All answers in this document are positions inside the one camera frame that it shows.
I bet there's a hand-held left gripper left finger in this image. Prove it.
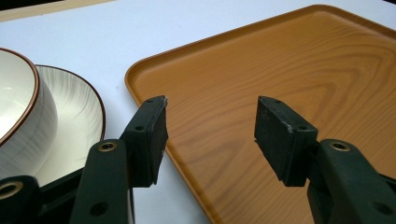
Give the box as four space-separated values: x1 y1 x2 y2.
68 95 169 224

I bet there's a brown wood-grain tray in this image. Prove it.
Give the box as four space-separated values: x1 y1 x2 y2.
124 4 396 224

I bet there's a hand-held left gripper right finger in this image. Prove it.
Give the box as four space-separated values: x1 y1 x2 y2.
254 95 396 224

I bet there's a white bowl with brown rim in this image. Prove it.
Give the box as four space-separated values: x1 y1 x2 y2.
0 47 59 181

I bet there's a white plate with brown rim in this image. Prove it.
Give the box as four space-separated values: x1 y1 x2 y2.
34 63 106 188

